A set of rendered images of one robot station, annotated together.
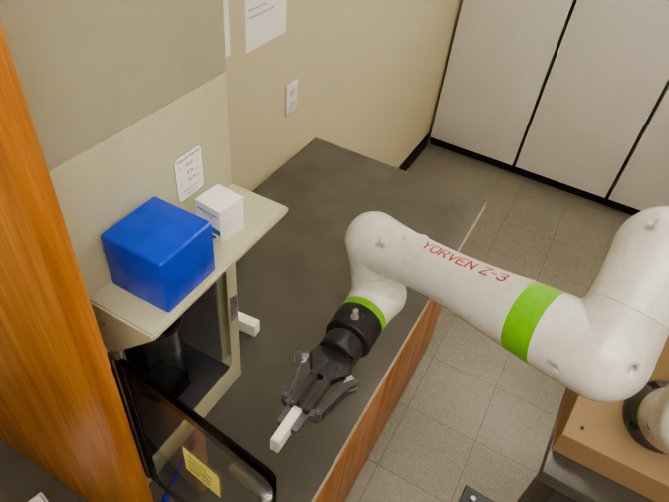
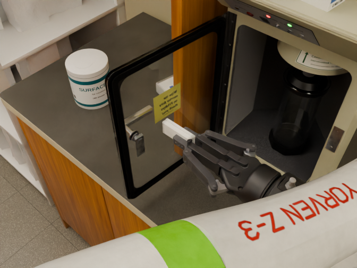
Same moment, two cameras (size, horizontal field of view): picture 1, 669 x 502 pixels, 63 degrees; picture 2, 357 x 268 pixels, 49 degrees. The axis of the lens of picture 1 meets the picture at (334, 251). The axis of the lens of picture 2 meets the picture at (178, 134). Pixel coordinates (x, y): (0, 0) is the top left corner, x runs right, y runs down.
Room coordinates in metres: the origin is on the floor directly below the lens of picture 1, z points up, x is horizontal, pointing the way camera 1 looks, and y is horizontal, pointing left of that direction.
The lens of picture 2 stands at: (0.58, -0.43, 1.82)
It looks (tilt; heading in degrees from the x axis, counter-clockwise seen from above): 48 degrees down; 107
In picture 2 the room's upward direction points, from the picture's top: straight up
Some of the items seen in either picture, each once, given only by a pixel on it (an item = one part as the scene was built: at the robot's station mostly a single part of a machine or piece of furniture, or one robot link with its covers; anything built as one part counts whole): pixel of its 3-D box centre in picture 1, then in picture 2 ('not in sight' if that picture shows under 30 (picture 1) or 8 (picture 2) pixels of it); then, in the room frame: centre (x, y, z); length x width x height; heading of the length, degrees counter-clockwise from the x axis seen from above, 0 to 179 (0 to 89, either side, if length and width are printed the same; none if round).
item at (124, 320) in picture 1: (201, 271); (286, 17); (0.58, 0.20, 1.46); 0.32 x 0.11 x 0.10; 156
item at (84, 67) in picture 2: not in sight; (90, 79); (0.03, 0.41, 1.02); 0.13 x 0.13 x 0.15
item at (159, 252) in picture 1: (161, 253); not in sight; (0.52, 0.23, 1.56); 0.10 x 0.10 x 0.09; 66
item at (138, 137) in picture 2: not in sight; (138, 144); (0.34, 0.07, 1.18); 0.02 x 0.02 x 0.06; 59
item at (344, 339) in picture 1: (334, 359); (247, 178); (0.58, -0.02, 1.28); 0.09 x 0.08 x 0.07; 156
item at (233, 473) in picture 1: (200, 478); (171, 115); (0.38, 0.17, 1.19); 0.30 x 0.01 x 0.40; 59
